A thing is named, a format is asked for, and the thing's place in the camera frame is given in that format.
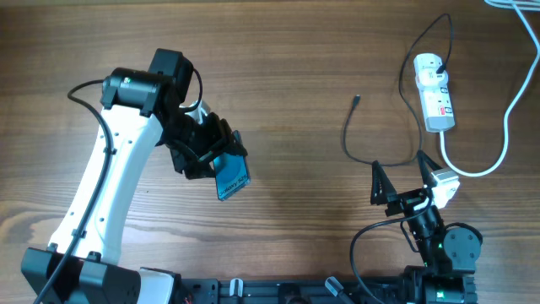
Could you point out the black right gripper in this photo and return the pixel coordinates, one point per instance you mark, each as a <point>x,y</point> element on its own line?
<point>405,201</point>

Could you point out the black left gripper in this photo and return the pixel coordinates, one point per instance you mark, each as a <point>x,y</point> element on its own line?
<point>209,142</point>

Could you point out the turquoise screen smartphone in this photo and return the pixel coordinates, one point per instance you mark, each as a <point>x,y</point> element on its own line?
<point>231,175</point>

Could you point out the white power strip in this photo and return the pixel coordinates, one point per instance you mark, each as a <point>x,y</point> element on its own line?
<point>436,103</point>

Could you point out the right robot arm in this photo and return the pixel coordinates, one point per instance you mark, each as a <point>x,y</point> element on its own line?
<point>449,251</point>

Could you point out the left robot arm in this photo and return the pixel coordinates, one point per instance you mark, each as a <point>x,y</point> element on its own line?
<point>140,110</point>

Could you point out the white charger plug adapter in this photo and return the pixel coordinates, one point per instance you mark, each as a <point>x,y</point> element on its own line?
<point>428,78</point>

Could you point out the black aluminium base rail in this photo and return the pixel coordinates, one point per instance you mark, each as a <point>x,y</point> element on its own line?
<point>331,290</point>

